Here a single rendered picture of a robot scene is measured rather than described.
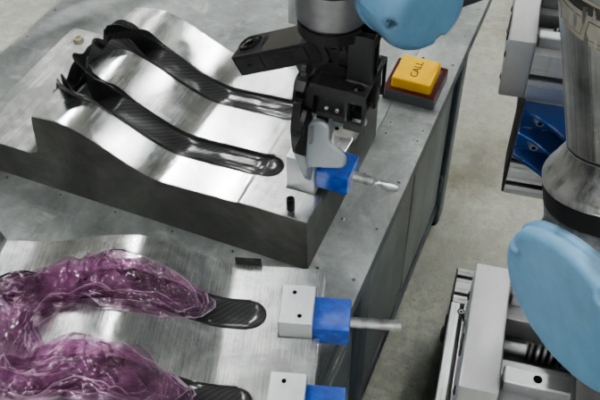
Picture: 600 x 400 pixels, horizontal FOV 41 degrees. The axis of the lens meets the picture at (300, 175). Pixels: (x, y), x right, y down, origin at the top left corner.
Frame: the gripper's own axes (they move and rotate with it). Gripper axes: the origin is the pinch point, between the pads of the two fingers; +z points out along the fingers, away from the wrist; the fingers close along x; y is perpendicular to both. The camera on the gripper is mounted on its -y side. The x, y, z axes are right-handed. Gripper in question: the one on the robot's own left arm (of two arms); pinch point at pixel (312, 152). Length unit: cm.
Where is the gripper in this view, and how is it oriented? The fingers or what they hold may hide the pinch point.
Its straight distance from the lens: 96.0
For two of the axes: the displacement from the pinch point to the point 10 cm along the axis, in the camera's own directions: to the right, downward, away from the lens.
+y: 9.2, 2.7, -2.7
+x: 3.9, -6.7, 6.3
